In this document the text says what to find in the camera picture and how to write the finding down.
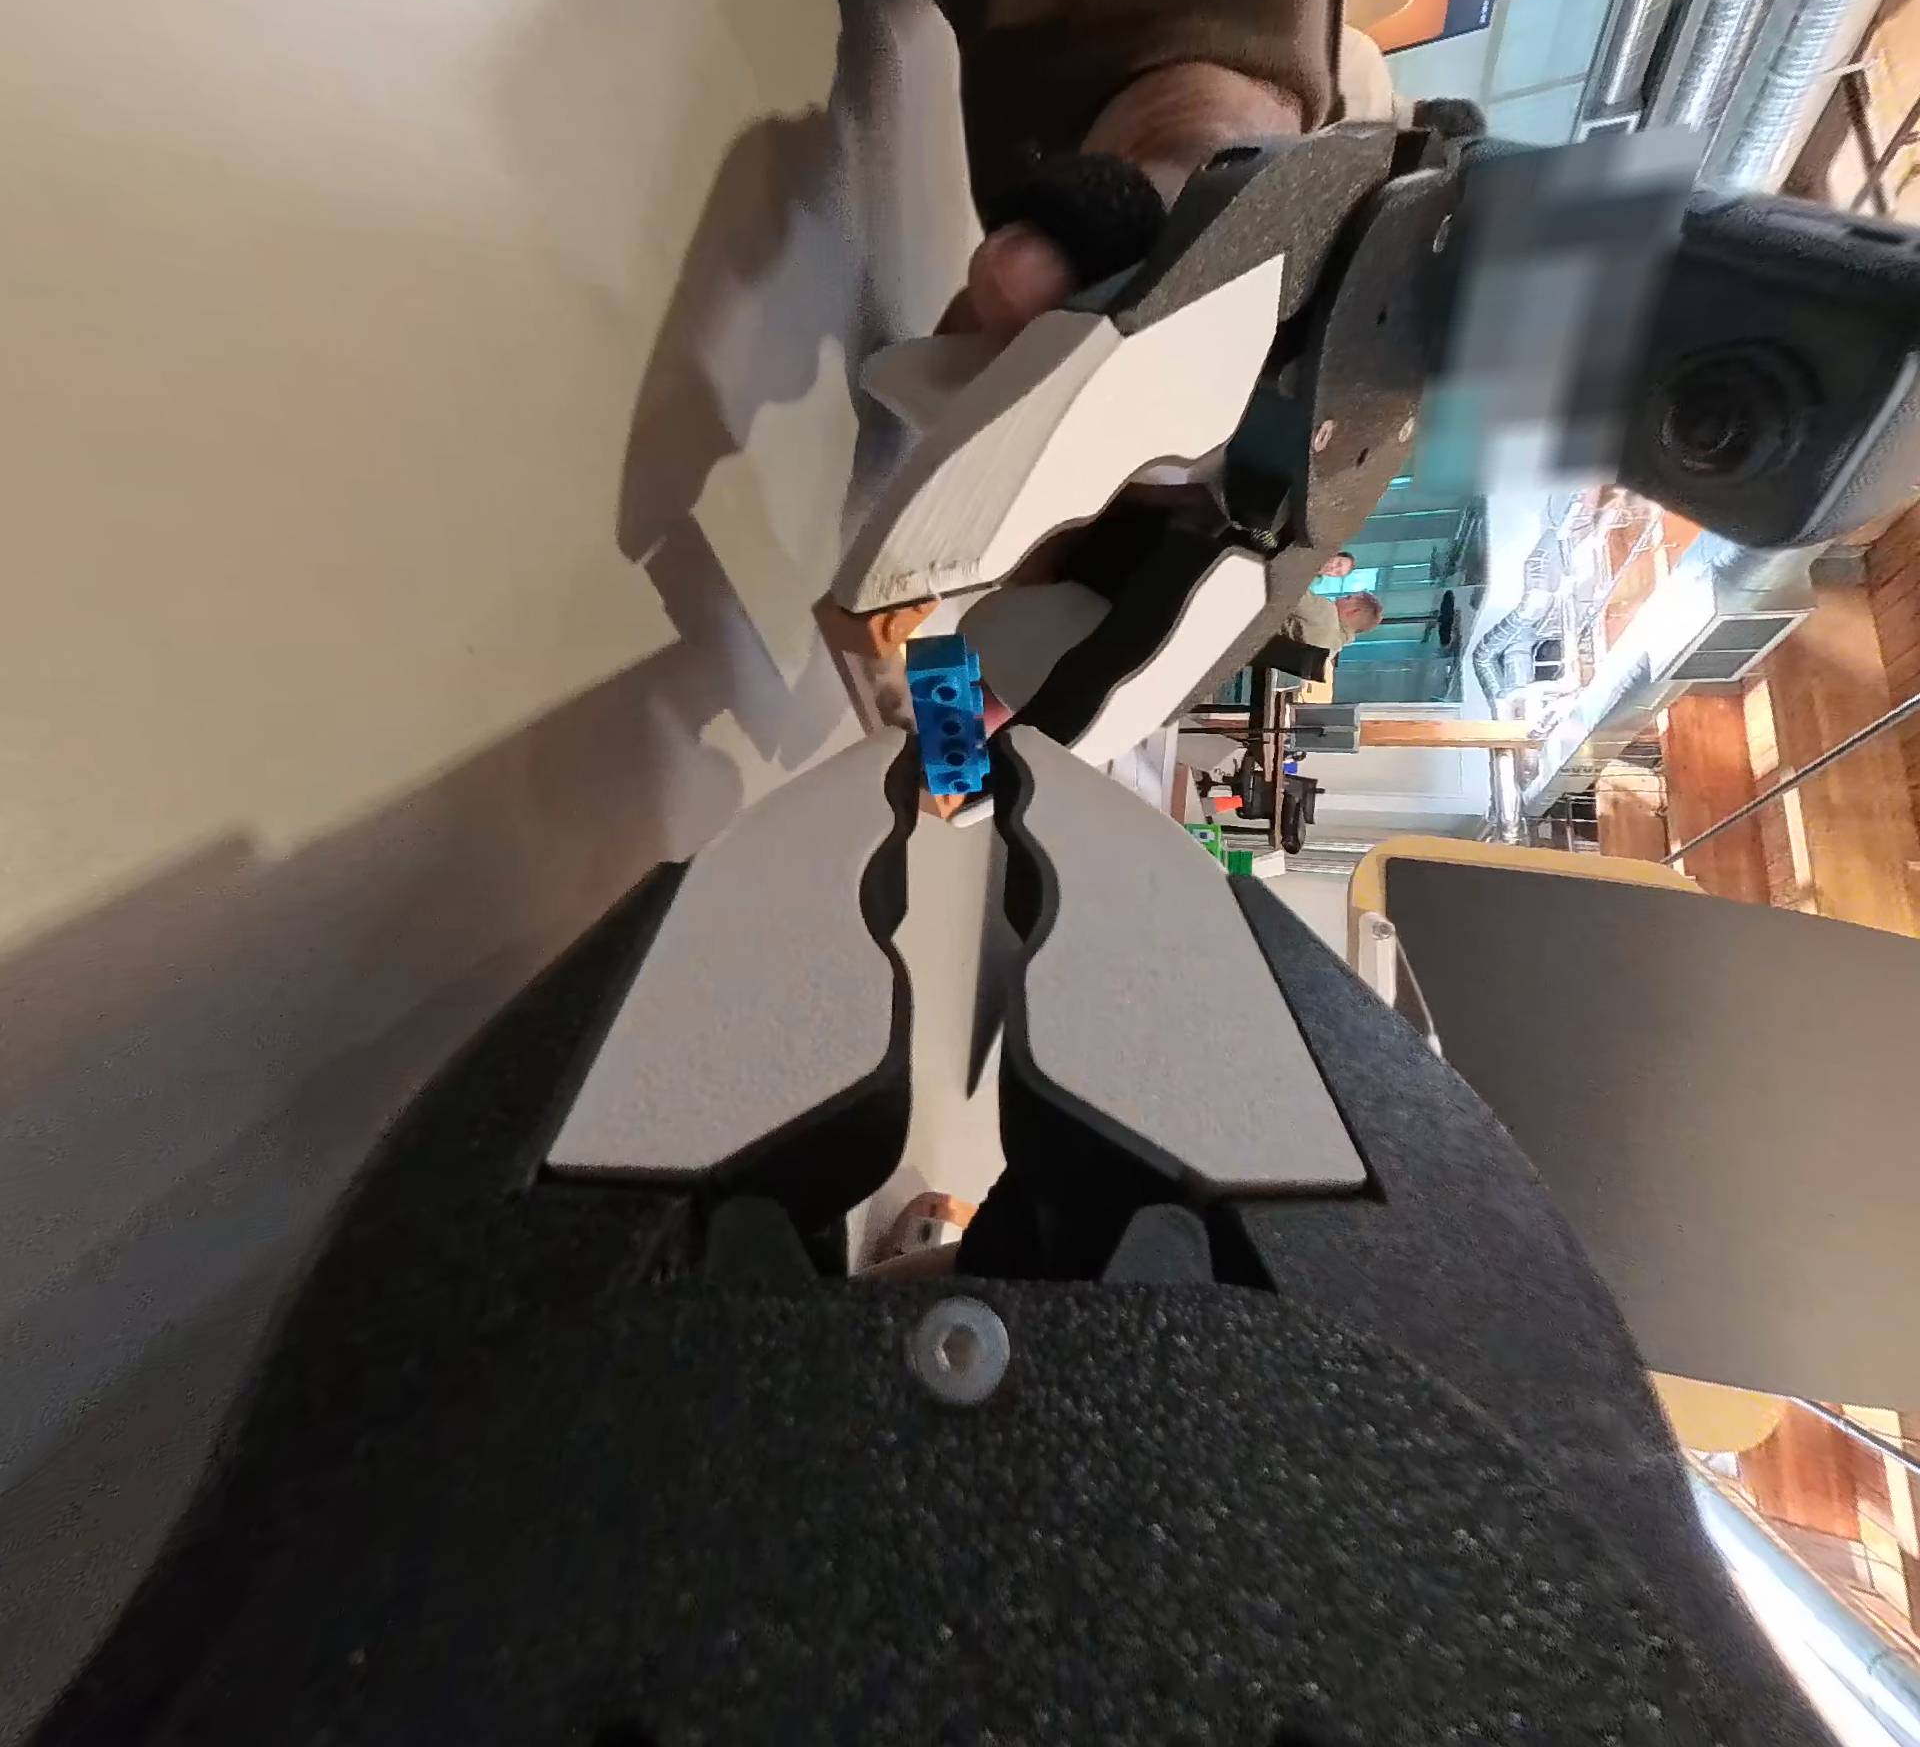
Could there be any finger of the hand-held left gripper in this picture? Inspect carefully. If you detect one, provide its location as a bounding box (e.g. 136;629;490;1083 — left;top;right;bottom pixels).
960;532;1291;767
829;253;1288;617

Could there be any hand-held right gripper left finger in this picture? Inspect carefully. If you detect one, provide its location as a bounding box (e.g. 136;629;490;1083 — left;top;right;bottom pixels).
542;726;918;1185

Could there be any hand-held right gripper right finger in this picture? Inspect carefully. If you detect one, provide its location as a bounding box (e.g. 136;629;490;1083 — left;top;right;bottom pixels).
989;726;1371;1198

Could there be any long blue brick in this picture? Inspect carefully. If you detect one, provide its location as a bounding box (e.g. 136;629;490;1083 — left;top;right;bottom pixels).
903;637;992;796

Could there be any grey desk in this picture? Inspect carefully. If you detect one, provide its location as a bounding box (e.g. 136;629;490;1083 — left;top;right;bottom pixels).
0;0;1053;1747

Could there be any wood-edged black table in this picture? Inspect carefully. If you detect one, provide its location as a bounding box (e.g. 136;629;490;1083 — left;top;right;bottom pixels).
1345;836;1920;1455

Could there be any metal air vent box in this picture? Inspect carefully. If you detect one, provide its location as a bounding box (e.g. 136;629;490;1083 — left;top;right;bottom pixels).
1673;608;1816;685

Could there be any large spiral air duct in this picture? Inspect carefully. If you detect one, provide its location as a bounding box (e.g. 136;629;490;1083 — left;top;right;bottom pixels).
1476;532;1878;850

